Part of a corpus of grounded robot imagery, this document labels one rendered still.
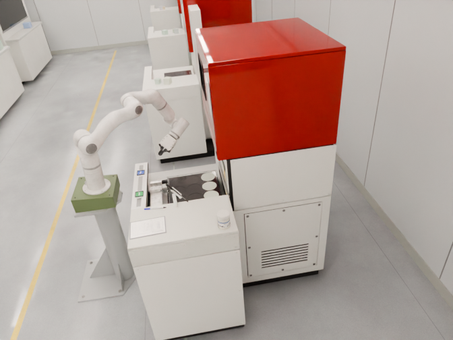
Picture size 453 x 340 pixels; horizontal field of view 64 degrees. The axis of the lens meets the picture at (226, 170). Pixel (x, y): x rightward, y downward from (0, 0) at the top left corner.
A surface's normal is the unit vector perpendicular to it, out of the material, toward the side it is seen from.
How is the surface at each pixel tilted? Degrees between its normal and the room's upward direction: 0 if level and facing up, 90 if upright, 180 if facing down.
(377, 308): 0
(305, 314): 0
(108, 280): 0
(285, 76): 90
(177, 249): 90
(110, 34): 90
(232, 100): 90
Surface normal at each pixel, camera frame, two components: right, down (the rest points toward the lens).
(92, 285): -0.07, -0.83
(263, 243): 0.15, 0.54
